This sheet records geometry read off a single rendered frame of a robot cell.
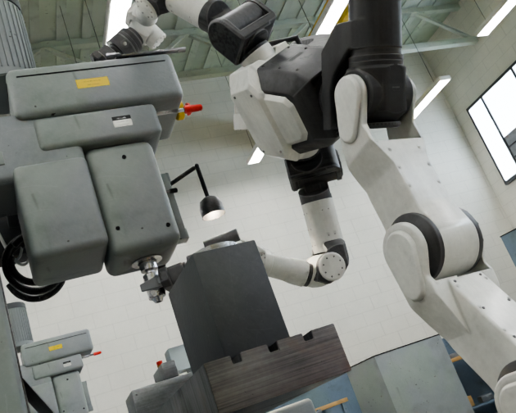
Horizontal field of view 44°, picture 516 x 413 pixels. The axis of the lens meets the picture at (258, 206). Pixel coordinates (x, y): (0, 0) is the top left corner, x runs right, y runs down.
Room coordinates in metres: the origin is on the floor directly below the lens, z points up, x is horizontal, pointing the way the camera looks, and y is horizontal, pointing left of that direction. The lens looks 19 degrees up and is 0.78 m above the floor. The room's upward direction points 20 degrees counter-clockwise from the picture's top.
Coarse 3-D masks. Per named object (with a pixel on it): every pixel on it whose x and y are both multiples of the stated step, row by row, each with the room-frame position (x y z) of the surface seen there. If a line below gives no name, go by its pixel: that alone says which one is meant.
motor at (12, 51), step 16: (0, 0) 1.48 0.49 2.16; (16, 0) 1.54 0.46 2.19; (0, 16) 1.47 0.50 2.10; (16, 16) 1.52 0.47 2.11; (0, 32) 1.46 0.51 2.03; (16, 32) 1.50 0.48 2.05; (0, 48) 1.46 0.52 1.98; (16, 48) 1.49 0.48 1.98; (0, 64) 1.46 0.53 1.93; (16, 64) 1.48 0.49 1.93; (32, 64) 1.53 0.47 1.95; (0, 80) 1.47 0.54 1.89; (0, 96) 1.54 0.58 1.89; (0, 112) 1.61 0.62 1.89
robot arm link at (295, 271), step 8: (280, 256) 1.67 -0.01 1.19; (312, 256) 1.76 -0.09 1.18; (320, 256) 1.68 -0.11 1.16; (280, 264) 1.66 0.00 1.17; (288, 264) 1.67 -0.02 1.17; (296, 264) 1.68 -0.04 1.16; (304, 264) 1.69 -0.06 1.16; (312, 264) 1.72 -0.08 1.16; (272, 272) 1.66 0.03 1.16; (280, 272) 1.67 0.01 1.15; (288, 272) 1.68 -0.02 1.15; (296, 272) 1.68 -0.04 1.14; (304, 272) 1.69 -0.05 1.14; (312, 272) 1.70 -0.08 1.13; (288, 280) 1.69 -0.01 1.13; (296, 280) 1.69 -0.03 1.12; (304, 280) 1.70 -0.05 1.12; (312, 280) 1.70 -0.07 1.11; (320, 280) 1.69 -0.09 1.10
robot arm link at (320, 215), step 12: (312, 204) 1.67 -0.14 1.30; (324, 204) 1.67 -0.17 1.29; (312, 216) 1.68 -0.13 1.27; (324, 216) 1.68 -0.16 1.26; (336, 216) 1.70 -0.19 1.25; (312, 228) 1.70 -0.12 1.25; (324, 228) 1.69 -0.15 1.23; (336, 228) 1.70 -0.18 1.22; (312, 240) 1.72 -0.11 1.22; (324, 240) 1.70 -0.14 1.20; (336, 240) 1.70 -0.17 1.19; (312, 252) 1.78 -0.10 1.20; (324, 252) 1.74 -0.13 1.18; (336, 252) 1.69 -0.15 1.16; (324, 264) 1.67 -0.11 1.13; (336, 264) 1.69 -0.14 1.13; (348, 264) 1.71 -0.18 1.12; (324, 276) 1.68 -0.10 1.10; (336, 276) 1.69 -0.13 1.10
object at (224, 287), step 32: (192, 256) 1.03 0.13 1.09; (224, 256) 1.05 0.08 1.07; (256, 256) 1.07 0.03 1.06; (192, 288) 1.07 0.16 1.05; (224, 288) 1.04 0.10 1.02; (256, 288) 1.07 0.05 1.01; (192, 320) 1.13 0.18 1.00; (224, 320) 1.03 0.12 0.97; (256, 320) 1.06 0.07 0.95; (192, 352) 1.18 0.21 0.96; (224, 352) 1.03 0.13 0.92
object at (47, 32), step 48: (48, 0) 6.08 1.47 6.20; (96, 0) 6.37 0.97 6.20; (240, 0) 7.36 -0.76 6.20; (288, 0) 7.72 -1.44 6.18; (432, 0) 9.13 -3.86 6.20; (48, 48) 6.77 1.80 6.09; (96, 48) 7.25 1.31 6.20; (144, 48) 7.63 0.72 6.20; (192, 48) 8.01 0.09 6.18; (432, 48) 9.18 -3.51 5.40
